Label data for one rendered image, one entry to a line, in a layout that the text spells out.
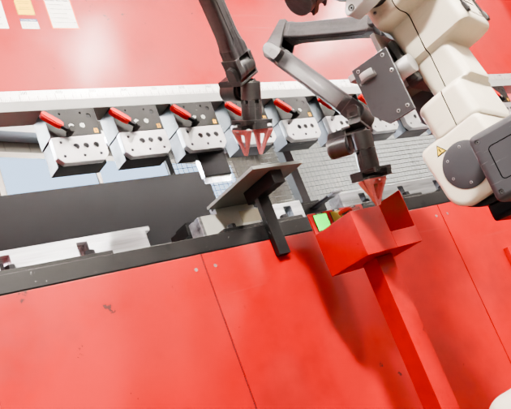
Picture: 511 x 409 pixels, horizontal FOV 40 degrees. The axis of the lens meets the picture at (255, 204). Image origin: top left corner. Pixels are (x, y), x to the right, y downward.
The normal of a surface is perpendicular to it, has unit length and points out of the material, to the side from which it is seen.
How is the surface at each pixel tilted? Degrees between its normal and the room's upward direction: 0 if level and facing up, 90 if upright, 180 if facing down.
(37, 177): 90
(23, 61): 90
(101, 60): 90
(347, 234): 90
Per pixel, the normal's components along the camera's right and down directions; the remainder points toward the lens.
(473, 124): -0.63, 0.02
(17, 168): 0.69, -0.43
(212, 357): 0.51, -0.42
